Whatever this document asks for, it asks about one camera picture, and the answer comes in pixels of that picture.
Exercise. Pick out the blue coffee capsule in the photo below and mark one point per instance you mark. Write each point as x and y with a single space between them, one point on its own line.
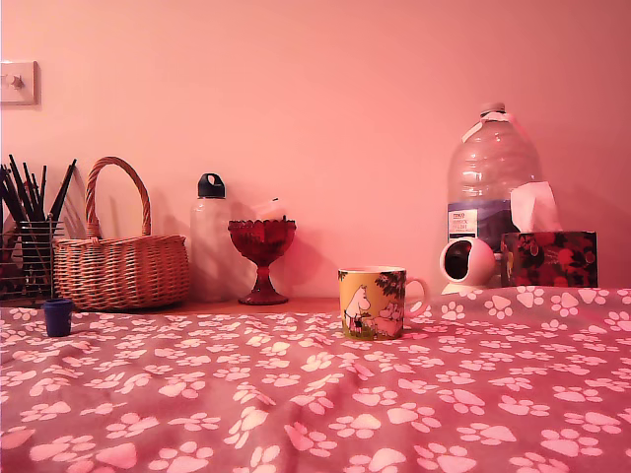
57 320

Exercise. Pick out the small pale wrapped object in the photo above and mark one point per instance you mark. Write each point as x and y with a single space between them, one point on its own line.
268 209

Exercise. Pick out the red glass goblet bowl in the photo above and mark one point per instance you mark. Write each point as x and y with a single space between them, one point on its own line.
261 241

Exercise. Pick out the yellow cartoon mug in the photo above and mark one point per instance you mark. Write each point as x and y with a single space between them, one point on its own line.
365 305

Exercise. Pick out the clear bottle with black cap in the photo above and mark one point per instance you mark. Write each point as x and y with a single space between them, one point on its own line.
207 246

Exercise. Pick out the paw-print cloth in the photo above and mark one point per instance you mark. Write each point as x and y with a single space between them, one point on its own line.
315 394

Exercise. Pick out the large clear water bottle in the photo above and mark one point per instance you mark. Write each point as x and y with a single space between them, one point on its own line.
488 162

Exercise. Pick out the white tissue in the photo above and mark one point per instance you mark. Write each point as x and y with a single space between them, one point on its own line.
535 207

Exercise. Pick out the floral tissue box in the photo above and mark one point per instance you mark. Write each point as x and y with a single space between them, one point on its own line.
552 258

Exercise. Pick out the small white round camera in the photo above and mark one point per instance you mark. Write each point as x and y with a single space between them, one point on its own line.
478 261

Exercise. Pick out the wall switch plate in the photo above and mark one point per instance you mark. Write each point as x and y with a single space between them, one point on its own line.
20 84

